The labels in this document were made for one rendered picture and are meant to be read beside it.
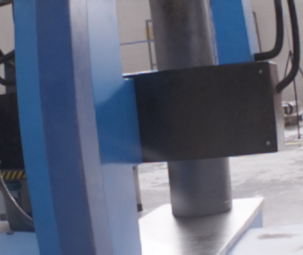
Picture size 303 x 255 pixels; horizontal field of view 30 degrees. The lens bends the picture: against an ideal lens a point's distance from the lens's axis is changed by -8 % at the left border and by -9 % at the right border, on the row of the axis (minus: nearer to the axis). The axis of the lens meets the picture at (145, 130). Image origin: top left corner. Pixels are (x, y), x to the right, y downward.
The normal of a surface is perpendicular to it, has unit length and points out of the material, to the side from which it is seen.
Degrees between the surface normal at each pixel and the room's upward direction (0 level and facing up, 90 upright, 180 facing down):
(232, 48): 90
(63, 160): 90
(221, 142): 90
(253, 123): 90
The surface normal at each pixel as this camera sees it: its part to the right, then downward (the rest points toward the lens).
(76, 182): -0.35, 0.08
